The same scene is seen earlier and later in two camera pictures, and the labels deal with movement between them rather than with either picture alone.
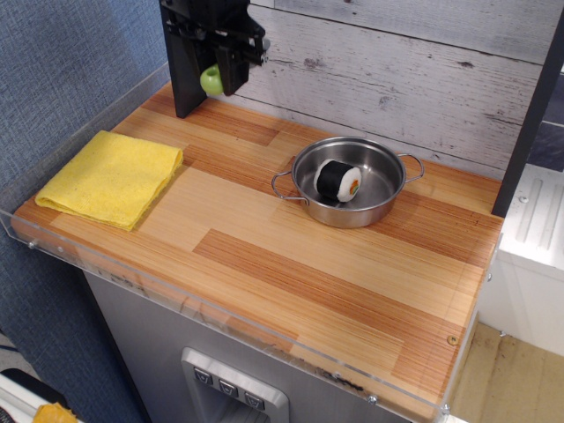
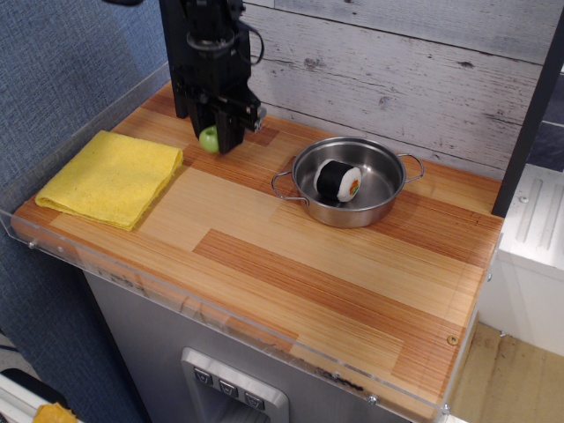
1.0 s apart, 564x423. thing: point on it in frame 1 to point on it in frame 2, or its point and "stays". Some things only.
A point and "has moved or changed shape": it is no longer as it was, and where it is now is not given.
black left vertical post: (186, 29) stays
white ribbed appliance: (523, 296) stays
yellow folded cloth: (111, 180) stays
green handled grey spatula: (211, 81) has moved or changed shape
